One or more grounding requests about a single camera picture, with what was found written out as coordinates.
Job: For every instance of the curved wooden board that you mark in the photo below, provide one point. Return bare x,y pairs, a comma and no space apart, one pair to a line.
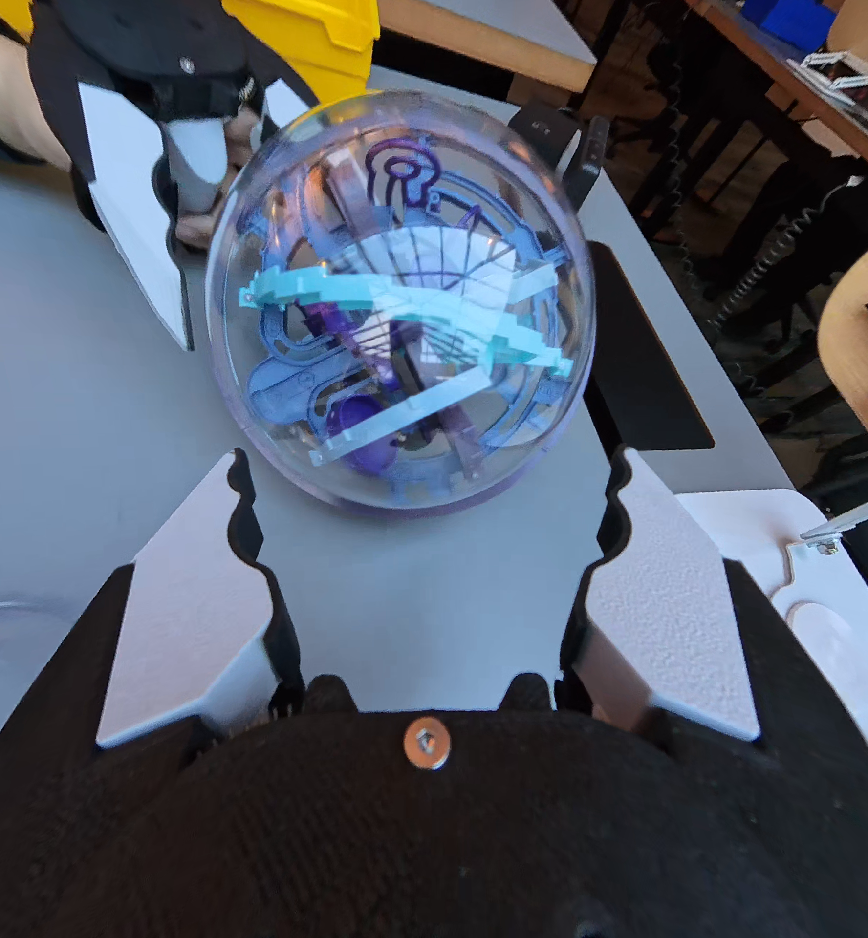
852,352

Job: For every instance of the black box-shaped device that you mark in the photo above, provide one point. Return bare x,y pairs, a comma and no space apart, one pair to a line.
544,139

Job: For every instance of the yellow plastic bin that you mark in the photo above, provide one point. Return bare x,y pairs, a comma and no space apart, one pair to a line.
309,36

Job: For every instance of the wooden workbench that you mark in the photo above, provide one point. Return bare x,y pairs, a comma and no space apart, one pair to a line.
771,73

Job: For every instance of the person's left hand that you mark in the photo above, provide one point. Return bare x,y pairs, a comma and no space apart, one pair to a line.
236,161

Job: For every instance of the clear maze ball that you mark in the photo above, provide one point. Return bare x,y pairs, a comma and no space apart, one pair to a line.
405,308

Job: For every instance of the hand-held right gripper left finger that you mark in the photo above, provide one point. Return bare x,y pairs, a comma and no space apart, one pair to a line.
185,637

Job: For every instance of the blue plastic bin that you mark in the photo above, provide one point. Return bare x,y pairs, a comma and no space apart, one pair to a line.
793,22

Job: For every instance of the person's left forearm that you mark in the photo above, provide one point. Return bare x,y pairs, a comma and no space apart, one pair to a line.
9,88

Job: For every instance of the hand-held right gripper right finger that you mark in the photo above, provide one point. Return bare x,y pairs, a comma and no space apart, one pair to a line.
661,630

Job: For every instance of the white mounting plate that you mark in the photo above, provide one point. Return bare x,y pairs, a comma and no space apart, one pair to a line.
742,527

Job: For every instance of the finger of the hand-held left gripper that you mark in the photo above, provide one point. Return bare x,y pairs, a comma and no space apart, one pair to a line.
280,106
130,190

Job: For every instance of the grey table with wooden edge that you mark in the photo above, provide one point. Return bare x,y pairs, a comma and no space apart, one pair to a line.
492,36

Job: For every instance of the clear plastic dish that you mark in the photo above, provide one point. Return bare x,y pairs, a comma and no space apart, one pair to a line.
1,630

